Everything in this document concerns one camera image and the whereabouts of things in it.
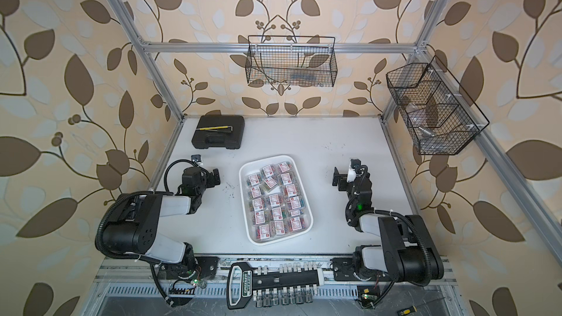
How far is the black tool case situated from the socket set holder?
1.77ft

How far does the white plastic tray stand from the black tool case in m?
0.16

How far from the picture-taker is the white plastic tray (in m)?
0.82

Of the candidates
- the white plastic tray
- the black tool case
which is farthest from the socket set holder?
the black tool case

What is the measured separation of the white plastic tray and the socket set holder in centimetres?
10

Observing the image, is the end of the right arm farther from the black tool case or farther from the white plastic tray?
the black tool case

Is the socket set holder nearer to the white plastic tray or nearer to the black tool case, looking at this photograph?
the white plastic tray

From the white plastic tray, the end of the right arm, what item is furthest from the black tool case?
the end of the right arm

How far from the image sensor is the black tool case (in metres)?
1.07

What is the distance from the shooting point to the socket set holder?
2.27 feet
